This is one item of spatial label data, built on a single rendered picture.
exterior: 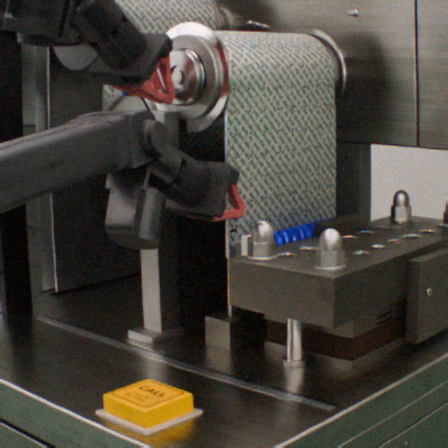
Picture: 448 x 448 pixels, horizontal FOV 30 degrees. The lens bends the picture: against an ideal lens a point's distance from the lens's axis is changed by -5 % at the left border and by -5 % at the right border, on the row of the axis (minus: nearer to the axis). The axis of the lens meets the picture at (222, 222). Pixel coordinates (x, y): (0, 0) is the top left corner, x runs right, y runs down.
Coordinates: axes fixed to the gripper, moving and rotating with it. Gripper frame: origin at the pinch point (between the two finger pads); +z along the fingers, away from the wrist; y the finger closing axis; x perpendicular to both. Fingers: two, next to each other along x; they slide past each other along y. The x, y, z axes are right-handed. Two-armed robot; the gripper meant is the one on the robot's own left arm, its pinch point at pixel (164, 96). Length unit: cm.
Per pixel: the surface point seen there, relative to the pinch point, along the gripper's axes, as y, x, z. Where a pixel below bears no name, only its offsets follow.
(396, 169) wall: -115, 138, 244
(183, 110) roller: 0.5, 0.6, 3.7
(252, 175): 7.9, -2.0, 13.3
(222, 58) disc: 6.4, 6.4, -0.7
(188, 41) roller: 0.9, 7.6, -2.3
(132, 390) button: 15.8, -35.4, 3.3
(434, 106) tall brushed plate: 20.7, 22.9, 27.6
